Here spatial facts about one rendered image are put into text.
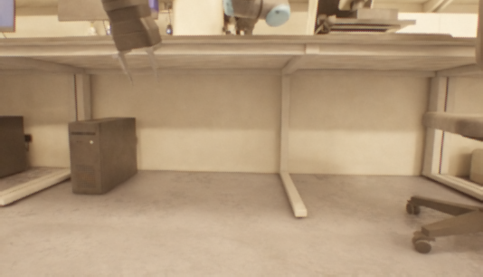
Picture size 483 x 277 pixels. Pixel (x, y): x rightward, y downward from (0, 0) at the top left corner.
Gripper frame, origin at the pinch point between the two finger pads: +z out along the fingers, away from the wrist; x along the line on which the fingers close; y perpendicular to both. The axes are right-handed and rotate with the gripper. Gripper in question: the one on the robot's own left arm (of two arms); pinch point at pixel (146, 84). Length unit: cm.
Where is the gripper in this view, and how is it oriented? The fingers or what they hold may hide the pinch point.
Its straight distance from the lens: 49.7
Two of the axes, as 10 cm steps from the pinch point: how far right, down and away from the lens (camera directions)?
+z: 1.5, 8.7, 4.7
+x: -9.8, 0.9, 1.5
